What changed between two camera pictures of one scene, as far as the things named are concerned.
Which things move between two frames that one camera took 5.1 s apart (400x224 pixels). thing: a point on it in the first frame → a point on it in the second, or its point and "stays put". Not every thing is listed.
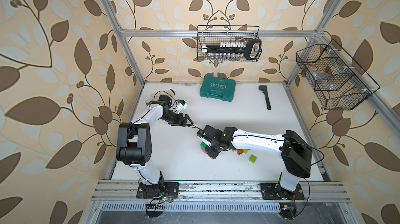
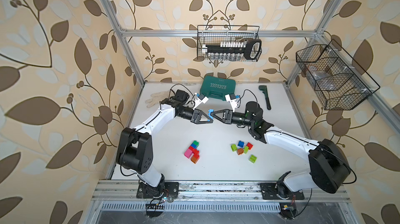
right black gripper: [211, 154] → [228, 115]
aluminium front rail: [219, 190] stays put
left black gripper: [177, 123] → [198, 114]
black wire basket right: [340, 84] stays put
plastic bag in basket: [323, 78] stays put
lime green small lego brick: [252, 158] stays put
